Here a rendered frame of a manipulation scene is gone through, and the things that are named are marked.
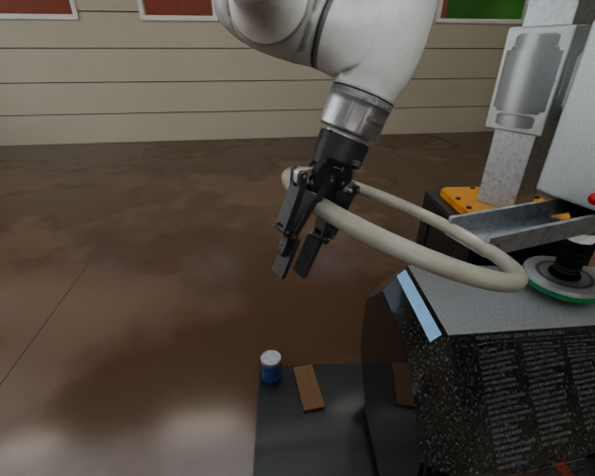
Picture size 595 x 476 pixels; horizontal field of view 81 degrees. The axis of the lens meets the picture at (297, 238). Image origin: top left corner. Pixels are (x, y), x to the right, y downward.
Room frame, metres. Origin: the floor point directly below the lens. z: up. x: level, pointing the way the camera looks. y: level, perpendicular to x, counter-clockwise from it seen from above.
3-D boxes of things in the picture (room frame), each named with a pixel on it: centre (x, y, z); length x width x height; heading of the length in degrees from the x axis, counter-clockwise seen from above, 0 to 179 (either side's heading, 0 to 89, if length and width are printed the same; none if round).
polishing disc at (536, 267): (0.88, -0.81, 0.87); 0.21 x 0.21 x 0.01
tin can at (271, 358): (1.23, 0.13, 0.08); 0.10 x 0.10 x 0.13
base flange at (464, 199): (1.67, -1.07, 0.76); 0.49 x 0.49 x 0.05; 2
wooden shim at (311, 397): (1.16, -0.05, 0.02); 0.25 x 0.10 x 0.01; 12
